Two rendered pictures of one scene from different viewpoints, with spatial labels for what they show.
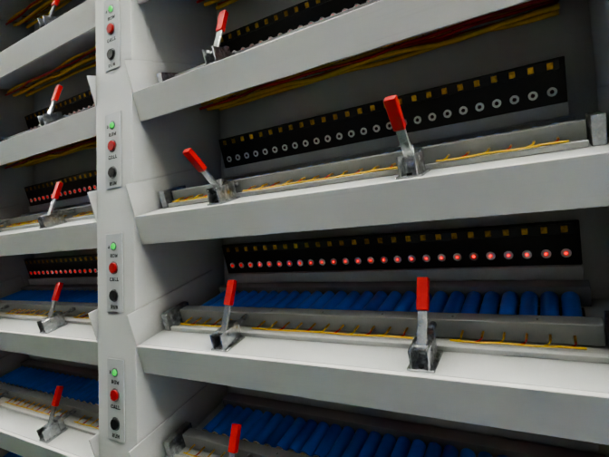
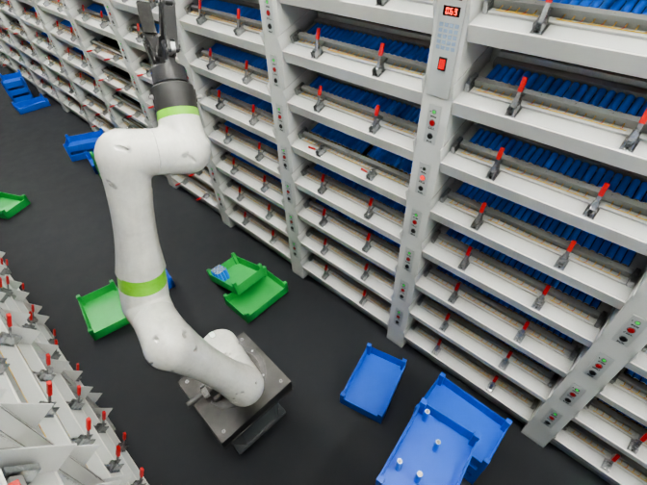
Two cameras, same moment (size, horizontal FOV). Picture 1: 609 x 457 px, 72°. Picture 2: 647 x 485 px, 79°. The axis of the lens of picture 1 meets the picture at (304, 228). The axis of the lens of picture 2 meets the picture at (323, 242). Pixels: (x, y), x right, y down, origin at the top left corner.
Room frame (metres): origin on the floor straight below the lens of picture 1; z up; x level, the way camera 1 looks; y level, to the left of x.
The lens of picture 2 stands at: (-0.83, -0.22, 1.75)
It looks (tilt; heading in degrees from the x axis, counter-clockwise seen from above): 44 degrees down; 13
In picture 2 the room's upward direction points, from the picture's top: 2 degrees counter-clockwise
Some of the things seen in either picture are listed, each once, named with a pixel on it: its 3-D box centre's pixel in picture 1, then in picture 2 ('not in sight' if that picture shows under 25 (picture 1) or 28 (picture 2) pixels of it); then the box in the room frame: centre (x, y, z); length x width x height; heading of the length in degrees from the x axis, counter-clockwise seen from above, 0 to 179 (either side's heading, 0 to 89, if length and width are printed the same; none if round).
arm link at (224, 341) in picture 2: not in sight; (224, 357); (-0.19, 0.31, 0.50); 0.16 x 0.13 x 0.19; 50
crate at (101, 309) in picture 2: not in sight; (104, 308); (0.20, 1.28, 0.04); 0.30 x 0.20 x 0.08; 48
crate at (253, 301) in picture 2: not in sight; (256, 293); (0.45, 0.48, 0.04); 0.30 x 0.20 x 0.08; 149
